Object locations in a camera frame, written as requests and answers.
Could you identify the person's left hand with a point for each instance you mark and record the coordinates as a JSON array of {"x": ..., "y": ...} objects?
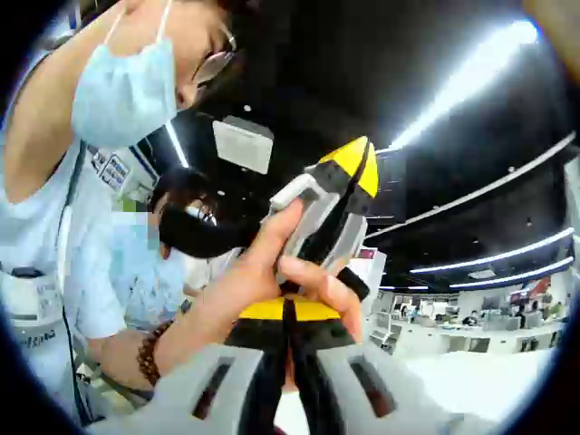
[{"x": 244, "y": 281}]

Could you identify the row of office desks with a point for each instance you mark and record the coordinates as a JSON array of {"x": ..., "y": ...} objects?
[{"x": 476, "y": 324}]

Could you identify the white chest device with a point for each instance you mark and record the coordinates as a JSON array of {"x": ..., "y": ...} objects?
[{"x": 27, "y": 294}]

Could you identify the thin-framed eyeglasses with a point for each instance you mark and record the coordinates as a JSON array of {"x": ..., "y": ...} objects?
[{"x": 213, "y": 63}]

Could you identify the light blue face mask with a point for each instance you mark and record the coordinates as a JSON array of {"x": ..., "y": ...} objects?
[{"x": 122, "y": 95}]

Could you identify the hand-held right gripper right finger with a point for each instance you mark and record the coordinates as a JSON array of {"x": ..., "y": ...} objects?
[{"x": 389, "y": 399}]

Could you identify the person in light blue shirt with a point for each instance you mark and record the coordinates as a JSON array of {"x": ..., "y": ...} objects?
[{"x": 31, "y": 226}]

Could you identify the ceiling light strip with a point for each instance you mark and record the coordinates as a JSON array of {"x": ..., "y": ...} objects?
[
  {"x": 512, "y": 274},
  {"x": 466, "y": 77},
  {"x": 498, "y": 254}
]

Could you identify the white ceiling air vent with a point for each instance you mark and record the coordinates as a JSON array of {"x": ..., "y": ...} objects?
[{"x": 242, "y": 145}]

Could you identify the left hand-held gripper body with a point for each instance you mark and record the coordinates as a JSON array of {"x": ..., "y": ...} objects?
[{"x": 354, "y": 283}]

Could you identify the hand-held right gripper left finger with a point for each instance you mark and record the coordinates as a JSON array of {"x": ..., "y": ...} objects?
[{"x": 181, "y": 399}]

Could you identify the white printed sign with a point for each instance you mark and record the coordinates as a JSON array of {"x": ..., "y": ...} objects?
[{"x": 111, "y": 167}]

